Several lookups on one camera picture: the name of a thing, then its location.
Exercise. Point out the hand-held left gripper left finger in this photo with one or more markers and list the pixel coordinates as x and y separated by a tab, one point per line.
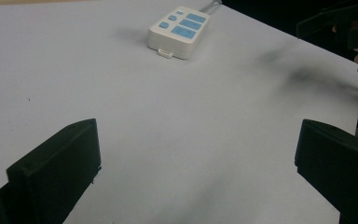
56	165

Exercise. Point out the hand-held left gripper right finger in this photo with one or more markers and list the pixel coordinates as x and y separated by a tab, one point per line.
338	168

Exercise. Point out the white power strip blue sockets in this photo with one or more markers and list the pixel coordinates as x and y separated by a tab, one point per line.
180	32

